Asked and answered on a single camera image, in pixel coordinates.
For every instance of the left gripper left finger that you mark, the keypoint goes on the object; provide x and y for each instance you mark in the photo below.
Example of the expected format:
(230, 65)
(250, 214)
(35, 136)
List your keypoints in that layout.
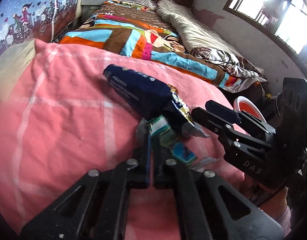
(96, 205)

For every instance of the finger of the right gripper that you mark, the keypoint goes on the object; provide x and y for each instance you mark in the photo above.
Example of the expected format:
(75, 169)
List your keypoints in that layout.
(221, 112)
(213, 124)

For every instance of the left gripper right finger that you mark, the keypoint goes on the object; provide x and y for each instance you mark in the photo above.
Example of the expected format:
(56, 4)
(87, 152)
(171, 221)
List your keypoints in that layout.
(207, 206)

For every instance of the dark blue snack bag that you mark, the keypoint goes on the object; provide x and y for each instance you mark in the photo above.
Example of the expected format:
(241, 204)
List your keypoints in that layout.
(152, 98)

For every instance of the green white wrapper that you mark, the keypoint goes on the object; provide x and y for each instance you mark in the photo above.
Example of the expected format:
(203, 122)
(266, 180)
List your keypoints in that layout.
(159, 128)

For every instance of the person's right hand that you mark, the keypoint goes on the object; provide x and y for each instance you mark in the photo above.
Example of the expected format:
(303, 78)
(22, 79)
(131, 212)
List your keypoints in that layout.
(276, 207)

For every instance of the red plastic bucket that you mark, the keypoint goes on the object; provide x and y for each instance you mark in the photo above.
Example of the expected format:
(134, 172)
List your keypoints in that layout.
(243, 104)

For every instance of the white floral quilt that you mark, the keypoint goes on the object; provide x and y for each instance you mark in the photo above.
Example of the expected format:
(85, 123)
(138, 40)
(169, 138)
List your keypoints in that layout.
(205, 44)

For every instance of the pink plaid cloth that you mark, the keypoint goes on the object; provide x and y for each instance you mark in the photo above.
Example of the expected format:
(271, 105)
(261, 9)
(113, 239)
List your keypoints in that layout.
(62, 119)

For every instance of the window with bars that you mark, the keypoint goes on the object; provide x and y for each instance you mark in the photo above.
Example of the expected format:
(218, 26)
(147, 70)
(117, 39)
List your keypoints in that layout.
(283, 21)

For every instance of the colourful patchwork bedspread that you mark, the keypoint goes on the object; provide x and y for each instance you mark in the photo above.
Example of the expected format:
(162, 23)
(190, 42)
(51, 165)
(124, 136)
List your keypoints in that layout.
(134, 30)

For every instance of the thick old book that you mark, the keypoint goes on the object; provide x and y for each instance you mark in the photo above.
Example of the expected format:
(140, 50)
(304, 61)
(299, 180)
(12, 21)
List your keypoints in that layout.
(13, 62)

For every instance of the blue fabric wardrobe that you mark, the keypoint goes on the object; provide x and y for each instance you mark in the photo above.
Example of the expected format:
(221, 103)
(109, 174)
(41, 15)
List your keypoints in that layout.
(23, 20)

